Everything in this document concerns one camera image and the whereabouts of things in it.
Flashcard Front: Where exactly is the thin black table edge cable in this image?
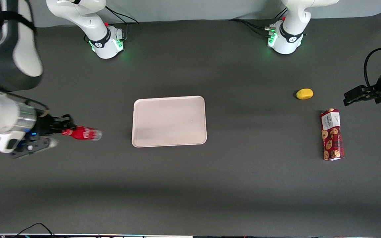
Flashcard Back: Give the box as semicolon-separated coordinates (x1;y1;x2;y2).
11;222;56;238

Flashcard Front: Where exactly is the yellow lemon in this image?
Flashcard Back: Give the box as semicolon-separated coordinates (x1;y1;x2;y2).
295;88;314;100

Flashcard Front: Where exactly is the black left arm base cable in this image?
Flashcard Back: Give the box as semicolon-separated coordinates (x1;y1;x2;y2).
229;18;277;37

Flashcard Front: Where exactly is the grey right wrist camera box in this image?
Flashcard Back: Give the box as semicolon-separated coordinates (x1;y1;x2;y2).
10;137;59;159

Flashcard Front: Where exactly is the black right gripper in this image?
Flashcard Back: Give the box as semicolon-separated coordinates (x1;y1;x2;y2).
35;110;77;137

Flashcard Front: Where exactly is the red cookie box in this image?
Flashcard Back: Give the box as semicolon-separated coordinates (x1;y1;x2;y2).
320;108;345;161

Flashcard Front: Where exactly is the black arm base cable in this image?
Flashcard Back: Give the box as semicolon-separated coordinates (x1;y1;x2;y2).
106;5;140;41
229;18;277;37

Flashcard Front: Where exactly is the red coke bottle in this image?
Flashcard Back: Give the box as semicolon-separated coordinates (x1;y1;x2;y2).
62;126;103;142

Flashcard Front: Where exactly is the black right arm base cable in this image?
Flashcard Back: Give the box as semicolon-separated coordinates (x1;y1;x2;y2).
106;5;140;41

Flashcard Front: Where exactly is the beige plastic tray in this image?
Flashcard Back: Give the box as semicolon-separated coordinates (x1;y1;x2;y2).
131;96;208;148

